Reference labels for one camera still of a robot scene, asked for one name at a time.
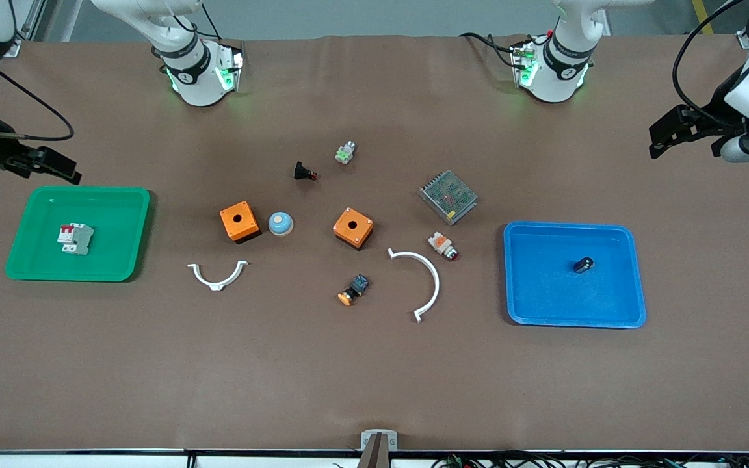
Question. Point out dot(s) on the black cylindrical capacitor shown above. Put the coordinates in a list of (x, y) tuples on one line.
[(584, 265)]

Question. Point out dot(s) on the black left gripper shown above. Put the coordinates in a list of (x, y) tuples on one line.
[(716, 110)]

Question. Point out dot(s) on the grey metal edge bracket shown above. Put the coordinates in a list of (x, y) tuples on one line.
[(379, 445)]

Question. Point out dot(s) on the small white arc clamp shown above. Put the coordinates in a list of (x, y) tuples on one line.
[(217, 285)]

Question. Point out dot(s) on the orange button box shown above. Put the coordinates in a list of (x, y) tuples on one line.
[(361, 227)]

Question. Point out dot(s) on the brown table cover sheet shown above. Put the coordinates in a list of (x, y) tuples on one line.
[(374, 364)]

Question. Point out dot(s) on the metal mesh power supply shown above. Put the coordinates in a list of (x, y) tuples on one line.
[(448, 197)]

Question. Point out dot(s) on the green plastic tray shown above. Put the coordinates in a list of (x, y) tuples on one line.
[(114, 234)]

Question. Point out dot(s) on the left orange box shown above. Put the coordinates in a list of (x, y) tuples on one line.
[(248, 218)]

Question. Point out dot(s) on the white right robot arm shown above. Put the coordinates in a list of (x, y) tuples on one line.
[(192, 78)]

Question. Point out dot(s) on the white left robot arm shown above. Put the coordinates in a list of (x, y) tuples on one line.
[(560, 71)]

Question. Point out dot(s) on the silver base connector box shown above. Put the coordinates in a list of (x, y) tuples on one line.
[(523, 65), (228, 68)]

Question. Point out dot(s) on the blue dome buzzer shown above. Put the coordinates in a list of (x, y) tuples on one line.
[(280, 223)]

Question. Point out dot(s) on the orange push button blue body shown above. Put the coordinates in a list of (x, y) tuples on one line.
[(355, 288)]

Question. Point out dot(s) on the large white arc clamp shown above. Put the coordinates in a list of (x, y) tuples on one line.
[(436, 279)]

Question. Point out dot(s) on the blue plastic tray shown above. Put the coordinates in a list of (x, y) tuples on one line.
[(543, 286)]

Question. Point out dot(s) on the white red circuit breaker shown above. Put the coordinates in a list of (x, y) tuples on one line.
[(77, 239)]

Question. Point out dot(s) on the green silver push button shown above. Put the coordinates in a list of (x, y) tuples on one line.
[(345, 153)]

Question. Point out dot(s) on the black red push button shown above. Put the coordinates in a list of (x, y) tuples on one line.
[(302, 171)]

